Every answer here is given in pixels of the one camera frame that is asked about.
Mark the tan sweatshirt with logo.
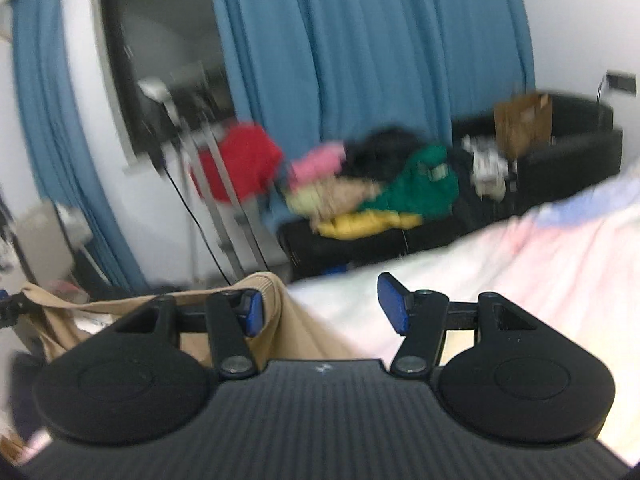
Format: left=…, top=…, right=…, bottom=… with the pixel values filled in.
left=22, top=272, right=360, bottom=368

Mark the metal clothes rack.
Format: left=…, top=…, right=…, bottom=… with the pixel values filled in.
left=136, top=77, right=271, bottom=283

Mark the yellow garment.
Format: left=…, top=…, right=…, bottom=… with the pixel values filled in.
left=316, top=210, right=423, bottom=240

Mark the green garment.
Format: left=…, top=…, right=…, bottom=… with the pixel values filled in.
left=359, top=144, right=460, bottom=221

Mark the beige garment on sofa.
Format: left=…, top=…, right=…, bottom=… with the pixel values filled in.
left=285, top=177, right=383, bottom=230

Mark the red garment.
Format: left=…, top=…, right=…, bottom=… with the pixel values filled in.
left=218, top=122, right=284, bottom=202

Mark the black garment on sofa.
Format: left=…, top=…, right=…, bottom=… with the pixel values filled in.
left=338, top=126, right=427, bottom=183

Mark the pink garment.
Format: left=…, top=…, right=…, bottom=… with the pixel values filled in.
left=288, top=142, right=346, bottom=188

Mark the blue curtain left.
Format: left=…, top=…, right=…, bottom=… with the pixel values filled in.
left=12, top=0, right=146, bottom=292

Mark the blue curtain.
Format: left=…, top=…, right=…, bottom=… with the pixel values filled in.
left=213, top=0, right=535, bottom=159
left=12, top=0, right=146, bottom=292

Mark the brown paper bag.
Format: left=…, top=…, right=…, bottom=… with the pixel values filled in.
left=494, top=92, right=553, bottom=162

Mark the black sofa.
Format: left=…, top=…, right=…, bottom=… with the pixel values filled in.
left=277, top=93, right=623, bottom=281

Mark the dark window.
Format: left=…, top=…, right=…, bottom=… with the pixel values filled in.
left=100, top=0, right=235, bottom=156

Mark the blue curtain right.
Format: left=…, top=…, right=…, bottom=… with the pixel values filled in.
left=213, top=0, right=535, bottom=159

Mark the wall power socket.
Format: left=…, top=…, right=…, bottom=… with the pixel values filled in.
left=605, top=70, right=637, bottom=96

